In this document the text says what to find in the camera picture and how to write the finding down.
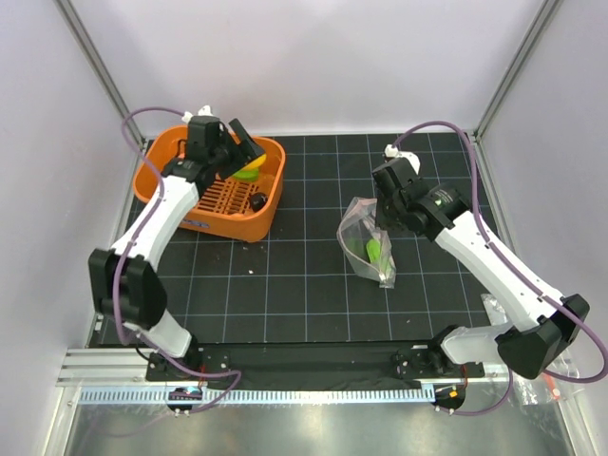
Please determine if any white slotted cable duct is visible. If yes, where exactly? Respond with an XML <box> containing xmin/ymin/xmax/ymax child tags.
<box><xmin>78</xmin><ymin>384</ymin><xmax>435</xmax><ymax>407</ymax></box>

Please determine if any black base bar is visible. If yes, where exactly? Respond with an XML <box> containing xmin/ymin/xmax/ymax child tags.
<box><xmin>144</xmin><ymin>340</ymin><xmax>486</xmax><ymax>392</ymax></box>

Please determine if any yellow orange toy fruit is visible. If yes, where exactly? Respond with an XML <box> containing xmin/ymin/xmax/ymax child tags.
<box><xmin>242</xmin><ymin>153</ymin><xmax>267</xmax><ymax>172</ymax></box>

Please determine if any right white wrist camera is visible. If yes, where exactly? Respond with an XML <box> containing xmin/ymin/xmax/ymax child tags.
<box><xmin>384</xmin><ymin>144</ymin><xmax>421</xmax><ymax>175</ymax></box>

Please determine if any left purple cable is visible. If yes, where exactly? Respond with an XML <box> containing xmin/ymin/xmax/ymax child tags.
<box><xmin>113</xmin><ymin>106</ymin><xmax>243</xmax><ymax>436</ymax></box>

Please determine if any dark purple toy fruit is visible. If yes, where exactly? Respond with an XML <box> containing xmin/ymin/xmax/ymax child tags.
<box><xmin>249</xmin><ymin>192</ymin><xmax>268</xmax><ymax>213</ymax></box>

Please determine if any long green toy vegetable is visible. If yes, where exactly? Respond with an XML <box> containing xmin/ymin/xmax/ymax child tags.
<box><xmin>345</xmin><ymin>236</ymin><xmax>396</xmax><ymax>288</ymax></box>

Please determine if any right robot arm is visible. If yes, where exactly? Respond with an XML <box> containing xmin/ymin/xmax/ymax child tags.
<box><xmin>372</xmin><ymin>158</ymin><xmax>590</xmax><ymax>379</ymax></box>

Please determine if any orange plastic basket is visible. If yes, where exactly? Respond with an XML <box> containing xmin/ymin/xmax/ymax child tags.
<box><xmin>133</xmin><ymin>124</ymin><xmax>286</xmax><ymax>242</ymax></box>

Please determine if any small green toy vegetable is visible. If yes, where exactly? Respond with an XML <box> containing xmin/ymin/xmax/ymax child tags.
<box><xmin>232</xmin><ymin>168</ymin><xmax>259</xmax><ymax>182</ymax></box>

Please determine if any pink dotted zip bag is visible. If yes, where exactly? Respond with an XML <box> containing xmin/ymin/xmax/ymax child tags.
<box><xmin>336</xmin><ymin>197</ymin><xmax>396</xmax><ymax>289</ymax></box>

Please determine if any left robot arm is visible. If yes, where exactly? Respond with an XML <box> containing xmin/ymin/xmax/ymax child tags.
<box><xmin>87</xmin><ymin>106</ymin><xmax>263</xmax><ymax>380</ymax></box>

